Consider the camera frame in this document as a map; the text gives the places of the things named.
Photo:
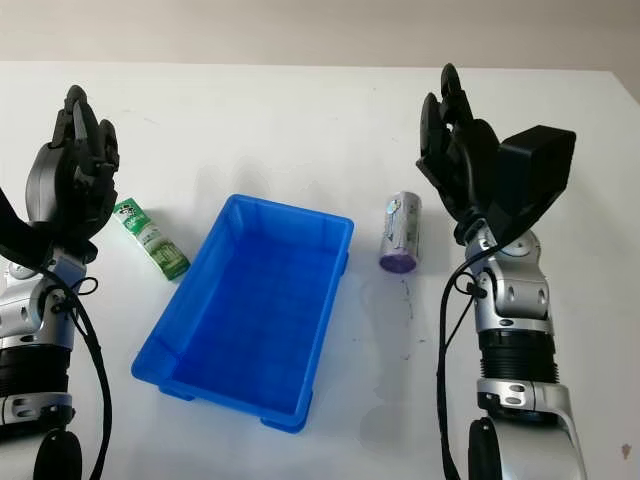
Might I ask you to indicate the green toothpaste box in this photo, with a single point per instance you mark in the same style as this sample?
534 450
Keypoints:
150 237

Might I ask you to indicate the silver roll with purple end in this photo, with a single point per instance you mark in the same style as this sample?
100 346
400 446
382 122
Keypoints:
400 230

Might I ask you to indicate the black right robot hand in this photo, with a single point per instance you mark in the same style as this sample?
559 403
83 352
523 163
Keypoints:
462 165

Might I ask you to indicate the blue plastic tray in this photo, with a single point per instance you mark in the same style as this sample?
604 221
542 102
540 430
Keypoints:
240 320

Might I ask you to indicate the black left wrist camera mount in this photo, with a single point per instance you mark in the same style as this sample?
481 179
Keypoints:
20 235

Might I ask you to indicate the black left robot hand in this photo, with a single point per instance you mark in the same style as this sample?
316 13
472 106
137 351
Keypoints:
70 190

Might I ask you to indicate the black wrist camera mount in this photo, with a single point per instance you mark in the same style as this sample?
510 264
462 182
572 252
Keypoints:
535 165
20 235

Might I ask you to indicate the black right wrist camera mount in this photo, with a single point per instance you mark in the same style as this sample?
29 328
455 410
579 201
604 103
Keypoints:
535 165

